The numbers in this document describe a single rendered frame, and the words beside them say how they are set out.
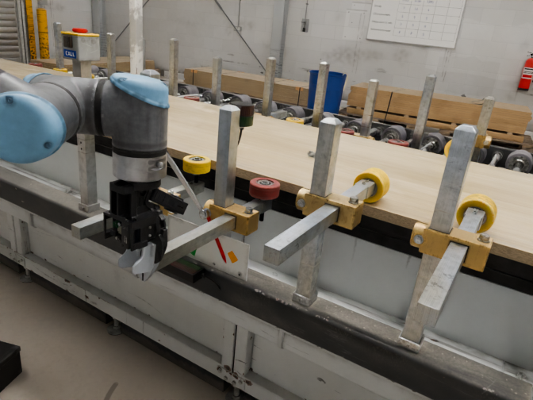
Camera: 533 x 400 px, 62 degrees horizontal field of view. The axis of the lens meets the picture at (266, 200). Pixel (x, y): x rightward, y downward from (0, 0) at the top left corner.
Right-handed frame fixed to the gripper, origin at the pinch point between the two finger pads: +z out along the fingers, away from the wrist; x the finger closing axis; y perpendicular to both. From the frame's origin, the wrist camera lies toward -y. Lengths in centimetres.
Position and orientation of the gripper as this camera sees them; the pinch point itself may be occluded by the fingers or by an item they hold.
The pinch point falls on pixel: (147, 273)
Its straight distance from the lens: 90.5
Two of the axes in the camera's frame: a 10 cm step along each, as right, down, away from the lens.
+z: -1.1, 9.3, 3.5
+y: -5.2, 2.4, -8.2
